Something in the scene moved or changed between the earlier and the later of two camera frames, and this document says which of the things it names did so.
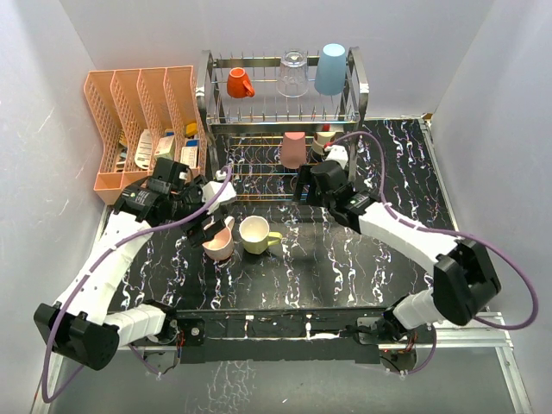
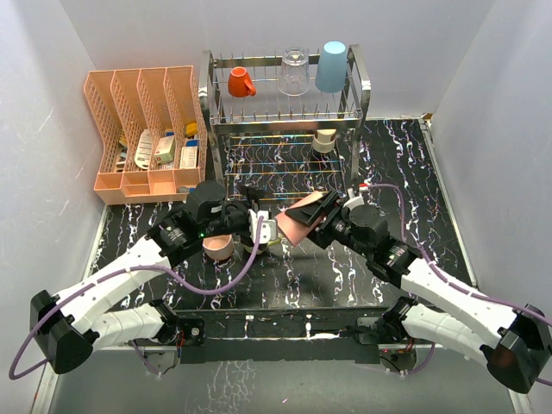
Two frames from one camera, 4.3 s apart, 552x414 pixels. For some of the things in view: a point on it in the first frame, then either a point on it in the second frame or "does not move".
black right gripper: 305,177 → 311,212
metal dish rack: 266,118 does not move
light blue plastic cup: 331,70 does not move
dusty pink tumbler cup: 294,149 → 294,231
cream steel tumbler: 320,140 does not move
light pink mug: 222,245 does not move
